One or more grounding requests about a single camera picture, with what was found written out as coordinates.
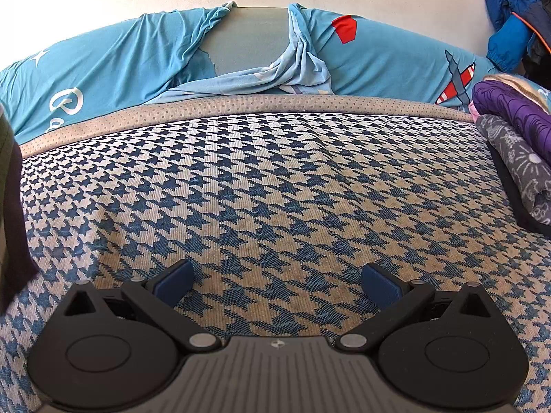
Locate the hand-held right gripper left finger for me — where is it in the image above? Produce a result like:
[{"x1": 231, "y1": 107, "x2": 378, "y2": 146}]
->
[{"x1": 64, "y1": 259, "x2": 222, "y2": 351}]

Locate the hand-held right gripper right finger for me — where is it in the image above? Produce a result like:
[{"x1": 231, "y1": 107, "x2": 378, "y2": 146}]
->
[{"x1": 333, "y1": 262, "x2": 489, "y2": 351}]

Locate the green and brown striped t-shirt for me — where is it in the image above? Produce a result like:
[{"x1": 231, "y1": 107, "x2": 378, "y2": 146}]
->
[{"x1": 0, "y1": 107, "x2": 40, "y2": 310}]

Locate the blue houndstooth bed mat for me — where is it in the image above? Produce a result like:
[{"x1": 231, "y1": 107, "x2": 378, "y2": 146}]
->
[{"x1": 0, "y1": 94, "x2": 551, "y2": 413}]

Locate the black folded cloth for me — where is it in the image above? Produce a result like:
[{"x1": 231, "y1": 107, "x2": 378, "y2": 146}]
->
[{"x1": 486, "y1": 140, "x2": 551, "y2": 238}]

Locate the grey patterned folded blanket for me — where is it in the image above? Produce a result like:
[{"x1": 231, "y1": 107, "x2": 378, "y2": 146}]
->
[{"x1": 476, "y1": 114, "x2": 551, "y2": 226}]

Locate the purple folded blanket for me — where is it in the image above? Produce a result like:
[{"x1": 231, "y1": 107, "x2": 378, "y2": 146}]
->
[{"x1": 471, "y1": 78, "x2": 551, "y2": 165}]

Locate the teal cover with red patch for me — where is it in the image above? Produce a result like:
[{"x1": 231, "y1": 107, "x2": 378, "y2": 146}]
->
[{"x1": 288, "y1": 3, "x2": 504, "y2": 106}]

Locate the light blue cloth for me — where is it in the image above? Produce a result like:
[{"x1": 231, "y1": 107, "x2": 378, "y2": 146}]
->
[{"x1": 146, "y1": 3, "x2": 334, "y2": 105}]

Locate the cream striped cloth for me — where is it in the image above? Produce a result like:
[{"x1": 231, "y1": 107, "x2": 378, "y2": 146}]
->
[{"x1": 482, "y1": 73, "x2": 551, "y2": 104}]

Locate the teal pillow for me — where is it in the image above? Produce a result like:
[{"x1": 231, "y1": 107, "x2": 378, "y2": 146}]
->
[{"x1": 527, "y1": 78, "x2": 551, "y2": 110}]

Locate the grey-green foam cushion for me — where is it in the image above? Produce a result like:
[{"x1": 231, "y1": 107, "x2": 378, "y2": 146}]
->
[{"x1": 202, "y1": 6, "x2": 290, "y2": 79}]

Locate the blue puffer jacket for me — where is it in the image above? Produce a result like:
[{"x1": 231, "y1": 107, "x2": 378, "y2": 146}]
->
[{"x1": 484, "y1": 0, "x2": 539, "y2": 74}]

